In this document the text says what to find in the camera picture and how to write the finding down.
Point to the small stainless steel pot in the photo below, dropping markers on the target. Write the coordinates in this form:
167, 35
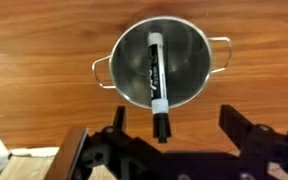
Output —
184, 66

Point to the brown cardboard panel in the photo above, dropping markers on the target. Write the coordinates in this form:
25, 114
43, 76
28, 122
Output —
27, 166

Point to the black white dry-erase marker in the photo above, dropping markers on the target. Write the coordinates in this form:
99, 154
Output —
157, 73

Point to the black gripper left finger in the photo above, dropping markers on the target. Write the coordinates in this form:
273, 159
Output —
120, 146

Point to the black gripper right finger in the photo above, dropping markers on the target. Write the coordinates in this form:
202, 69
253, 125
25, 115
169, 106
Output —
267, 150

